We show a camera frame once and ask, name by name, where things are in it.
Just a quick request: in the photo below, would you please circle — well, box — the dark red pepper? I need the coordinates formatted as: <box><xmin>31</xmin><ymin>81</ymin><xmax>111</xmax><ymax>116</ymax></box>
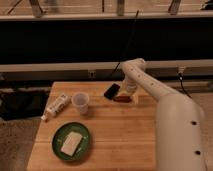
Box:
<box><xmin>113</xmin><ymin>96</ymin><xmax>131</xmax><ymax>103</ymax></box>

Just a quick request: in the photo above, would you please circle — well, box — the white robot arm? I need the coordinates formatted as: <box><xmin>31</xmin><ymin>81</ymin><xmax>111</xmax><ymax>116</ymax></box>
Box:
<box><xmin>122</xmin><ymin>58</ymin><xmax>207</xmax><ymax>171</ymax></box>

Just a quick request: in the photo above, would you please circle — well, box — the white ceramic cup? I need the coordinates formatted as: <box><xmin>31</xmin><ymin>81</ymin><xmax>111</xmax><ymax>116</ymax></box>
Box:
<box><xmin>71</xmin><ymin>92</ymin><xmax>89</xmax><ymax>115</ymax></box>

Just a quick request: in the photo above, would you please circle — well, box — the black smartphone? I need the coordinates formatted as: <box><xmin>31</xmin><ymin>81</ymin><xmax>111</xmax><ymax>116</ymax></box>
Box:
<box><xmin>104</xmin><ymin>83</ymin><xmax>120</xmax><ymax>100</ymax></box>

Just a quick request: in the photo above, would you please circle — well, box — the white sponge block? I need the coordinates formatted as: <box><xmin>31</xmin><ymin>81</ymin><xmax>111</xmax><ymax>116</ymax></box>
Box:
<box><xmin>61</xmin><ymin>132</ymin><xmax>82</xmax><ymax>156</ymax></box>

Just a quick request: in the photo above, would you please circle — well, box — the green plate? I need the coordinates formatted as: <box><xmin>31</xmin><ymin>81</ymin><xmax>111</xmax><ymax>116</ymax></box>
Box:
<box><xmin>52</xmin><ymin>122</ymin><xmax>90</xmax><ymax>161</ymax></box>

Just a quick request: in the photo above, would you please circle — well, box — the white toothpaste tube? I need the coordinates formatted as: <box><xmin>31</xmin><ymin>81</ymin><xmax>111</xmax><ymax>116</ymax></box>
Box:
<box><xmin>41</xmin><ymin>94</ymin><xmax>71</xmax><ymax>121</ymax></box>

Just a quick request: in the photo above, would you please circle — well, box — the black cable on floor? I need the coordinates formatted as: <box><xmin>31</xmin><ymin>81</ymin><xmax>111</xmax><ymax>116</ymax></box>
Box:
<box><xmin>178</xmin><ymin>73</ymin><xmax>194</xmax><ymax>99</ymax></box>

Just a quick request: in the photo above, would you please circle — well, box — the black background cable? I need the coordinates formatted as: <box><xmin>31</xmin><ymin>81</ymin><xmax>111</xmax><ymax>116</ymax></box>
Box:
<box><xmin>109</xmin><ymin>9</ymin><xmax>140</xmax><ymax>78</ymax></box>

